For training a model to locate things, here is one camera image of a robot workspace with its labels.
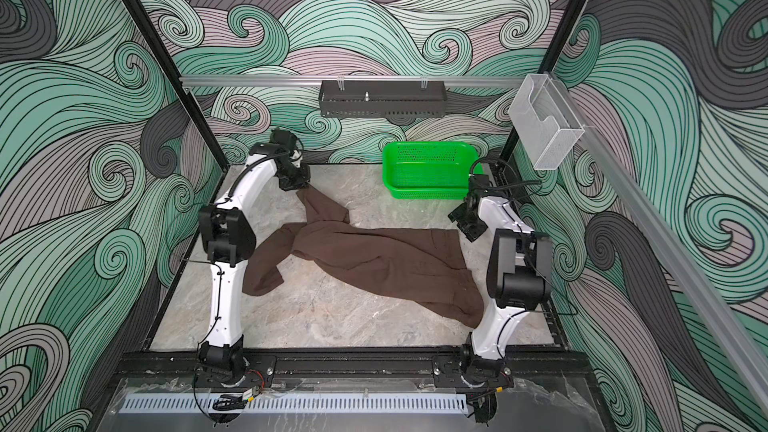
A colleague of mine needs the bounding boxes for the aluminium rail wall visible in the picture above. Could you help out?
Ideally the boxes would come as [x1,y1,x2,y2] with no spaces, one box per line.
[551,77,767,412]
[179,74,525,89]

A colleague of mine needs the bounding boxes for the black perforated wall tray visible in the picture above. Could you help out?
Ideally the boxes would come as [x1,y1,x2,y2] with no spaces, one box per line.
[318,81,448,120]

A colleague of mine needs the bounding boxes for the green plastic basket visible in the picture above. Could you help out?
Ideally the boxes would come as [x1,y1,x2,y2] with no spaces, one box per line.
[382,141,479,200]

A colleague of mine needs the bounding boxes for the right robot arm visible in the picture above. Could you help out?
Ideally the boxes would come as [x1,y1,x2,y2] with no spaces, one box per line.
[449,173,552,371]

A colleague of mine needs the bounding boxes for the brown trousers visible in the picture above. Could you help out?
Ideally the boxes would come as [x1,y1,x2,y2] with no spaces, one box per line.
[242,186,484,328]

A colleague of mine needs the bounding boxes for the white slotted cable duct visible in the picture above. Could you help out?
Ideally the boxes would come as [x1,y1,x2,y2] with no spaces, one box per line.
[118,393,469,415]

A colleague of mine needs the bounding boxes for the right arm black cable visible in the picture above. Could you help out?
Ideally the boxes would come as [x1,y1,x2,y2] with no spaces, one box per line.
[467,157,544,199]

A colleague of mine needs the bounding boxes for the aluminium rail right wall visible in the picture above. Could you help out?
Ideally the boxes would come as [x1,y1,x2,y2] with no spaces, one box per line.
[551,77,767,412]

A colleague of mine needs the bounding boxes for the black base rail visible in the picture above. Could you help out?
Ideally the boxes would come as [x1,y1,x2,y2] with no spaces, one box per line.
[110,345,597,390]

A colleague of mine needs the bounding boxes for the black frame post left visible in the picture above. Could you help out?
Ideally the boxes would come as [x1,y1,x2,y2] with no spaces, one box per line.
[121,0,229,172]

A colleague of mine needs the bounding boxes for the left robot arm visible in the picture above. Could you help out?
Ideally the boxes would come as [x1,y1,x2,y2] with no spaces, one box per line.
[197,128,310,388]

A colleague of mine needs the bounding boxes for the clear acrylic wall holder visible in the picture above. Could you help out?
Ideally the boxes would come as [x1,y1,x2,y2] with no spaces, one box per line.
[508,74,584,171]

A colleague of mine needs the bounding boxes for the black frame post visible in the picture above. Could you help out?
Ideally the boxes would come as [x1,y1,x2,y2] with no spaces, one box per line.
[493,0,588,178]
[121,0,229,172]

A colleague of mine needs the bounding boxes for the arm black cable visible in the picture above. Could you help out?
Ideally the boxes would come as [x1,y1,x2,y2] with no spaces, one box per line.
[179,155,265,349]
[467,157,544,199]

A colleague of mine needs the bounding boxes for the aluminium rail back wall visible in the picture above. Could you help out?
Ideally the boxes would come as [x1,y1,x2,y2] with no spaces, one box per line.
[179,74,525,89]

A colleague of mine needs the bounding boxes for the black frame post right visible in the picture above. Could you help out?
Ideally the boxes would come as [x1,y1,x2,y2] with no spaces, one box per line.
[493,0,588,178]

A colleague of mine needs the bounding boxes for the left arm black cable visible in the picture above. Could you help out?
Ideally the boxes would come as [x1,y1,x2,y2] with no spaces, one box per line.
[179,155,265,349]

